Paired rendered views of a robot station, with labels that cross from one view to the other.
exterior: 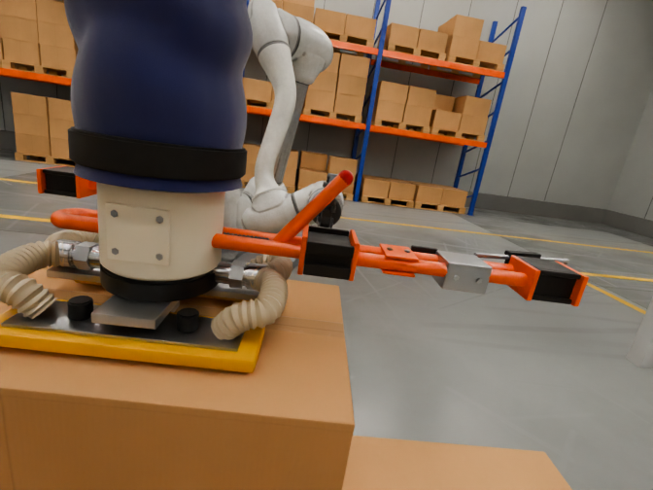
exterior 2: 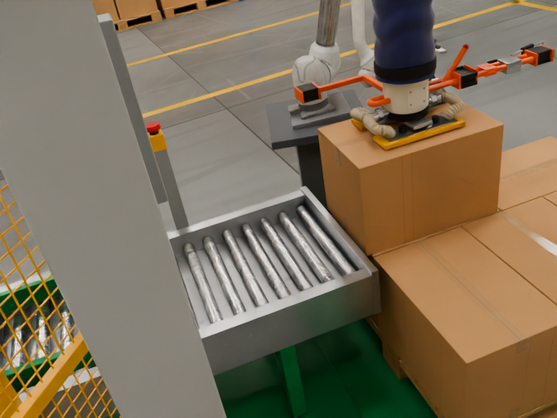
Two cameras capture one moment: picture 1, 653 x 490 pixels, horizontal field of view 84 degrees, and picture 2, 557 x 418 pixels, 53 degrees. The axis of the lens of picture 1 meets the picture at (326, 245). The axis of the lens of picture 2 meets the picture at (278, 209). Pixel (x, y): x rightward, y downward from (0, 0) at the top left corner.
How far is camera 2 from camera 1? 1.86 m
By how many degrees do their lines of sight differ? 18
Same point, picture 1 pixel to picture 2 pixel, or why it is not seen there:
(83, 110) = (400, 62)
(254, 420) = (477, 133)
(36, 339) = (404, 140)
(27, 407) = (418, 156)
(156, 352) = (438, 129)
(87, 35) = (404, 40)
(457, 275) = (510, 67)
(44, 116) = not seen: outside the picture
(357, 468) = not seen: hidden behind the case
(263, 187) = (368, 55)
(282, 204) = not seen: hidden behind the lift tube
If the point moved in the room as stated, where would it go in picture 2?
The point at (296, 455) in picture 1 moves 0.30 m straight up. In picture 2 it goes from (489, 140) to (494, 64)
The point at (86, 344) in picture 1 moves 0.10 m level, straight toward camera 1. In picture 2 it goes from (418, 136) to (443, 140)
